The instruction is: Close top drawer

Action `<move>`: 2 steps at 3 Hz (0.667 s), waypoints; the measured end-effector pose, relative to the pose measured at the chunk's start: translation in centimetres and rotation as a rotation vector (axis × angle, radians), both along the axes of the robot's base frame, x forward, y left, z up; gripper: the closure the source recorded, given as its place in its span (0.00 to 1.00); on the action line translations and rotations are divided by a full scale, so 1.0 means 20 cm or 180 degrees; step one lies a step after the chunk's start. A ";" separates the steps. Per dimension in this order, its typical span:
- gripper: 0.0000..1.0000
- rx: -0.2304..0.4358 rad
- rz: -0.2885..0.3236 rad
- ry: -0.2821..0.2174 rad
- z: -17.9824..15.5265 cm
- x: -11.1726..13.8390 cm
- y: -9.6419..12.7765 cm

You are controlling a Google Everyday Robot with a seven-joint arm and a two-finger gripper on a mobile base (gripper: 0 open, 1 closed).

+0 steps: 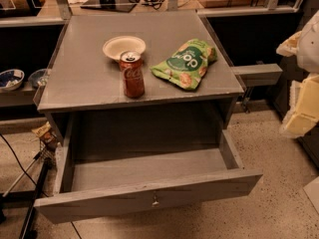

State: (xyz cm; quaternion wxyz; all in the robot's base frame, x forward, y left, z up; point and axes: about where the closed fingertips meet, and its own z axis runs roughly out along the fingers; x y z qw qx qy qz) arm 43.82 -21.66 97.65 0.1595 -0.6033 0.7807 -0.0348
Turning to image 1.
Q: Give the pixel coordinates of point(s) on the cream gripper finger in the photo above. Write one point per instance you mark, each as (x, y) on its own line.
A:
(304, 107)

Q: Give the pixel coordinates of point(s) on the grey top drawer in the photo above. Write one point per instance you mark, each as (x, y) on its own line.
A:
(116, 167)

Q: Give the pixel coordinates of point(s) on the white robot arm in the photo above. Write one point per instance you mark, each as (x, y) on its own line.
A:
(304, 45)

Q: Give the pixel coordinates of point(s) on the grey drawer cabinet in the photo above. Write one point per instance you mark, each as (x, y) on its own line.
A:
(82, 78)

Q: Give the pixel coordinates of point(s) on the grey side shelf bar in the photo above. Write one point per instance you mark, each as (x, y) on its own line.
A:
(258, 75)

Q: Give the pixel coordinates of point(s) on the green snack bag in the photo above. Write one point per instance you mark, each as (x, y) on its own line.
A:
(188, 65)

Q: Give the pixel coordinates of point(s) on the red cola can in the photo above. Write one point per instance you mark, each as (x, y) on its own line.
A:
(131, 67)

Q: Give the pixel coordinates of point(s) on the white paper bowl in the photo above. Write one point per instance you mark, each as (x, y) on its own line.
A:
(114, 47)

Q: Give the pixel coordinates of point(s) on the black monitor stand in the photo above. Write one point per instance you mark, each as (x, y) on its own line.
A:
(125, 6)

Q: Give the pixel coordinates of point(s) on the brown snack packet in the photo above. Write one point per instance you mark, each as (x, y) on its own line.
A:
(46, 134)

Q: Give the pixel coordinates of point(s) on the grey small bowl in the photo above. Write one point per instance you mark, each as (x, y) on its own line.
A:
(39, 78)

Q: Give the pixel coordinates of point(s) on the blue white bowl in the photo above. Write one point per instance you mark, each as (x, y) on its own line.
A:
(11, 80)

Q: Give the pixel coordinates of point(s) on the black tripod leg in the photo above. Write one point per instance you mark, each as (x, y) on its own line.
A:
(26, 231)

